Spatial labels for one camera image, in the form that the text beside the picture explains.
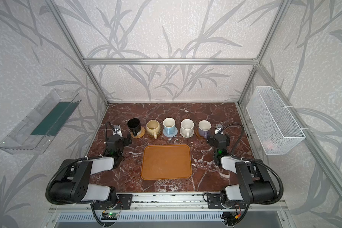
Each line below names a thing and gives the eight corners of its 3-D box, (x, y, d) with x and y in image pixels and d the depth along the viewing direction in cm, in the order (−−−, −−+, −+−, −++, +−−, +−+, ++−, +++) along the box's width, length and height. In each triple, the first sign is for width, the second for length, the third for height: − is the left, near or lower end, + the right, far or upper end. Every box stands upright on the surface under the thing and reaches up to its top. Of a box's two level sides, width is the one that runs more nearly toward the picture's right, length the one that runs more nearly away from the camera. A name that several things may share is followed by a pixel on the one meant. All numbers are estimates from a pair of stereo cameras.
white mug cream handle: (181, 141, 99) (181, 133, 91) (181, 127, 107) (181, 118, 99) (193, 141, 99) (194, 133, 91) (192, 127, 107) (193, 118, 99)
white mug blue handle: (163, 139, 100) (162, 131, 92) (164, 126, 107) (163, 117, 99) (174, 139, 100) (174, 131, 92) (175, 126, 107) (174, 117, 99)
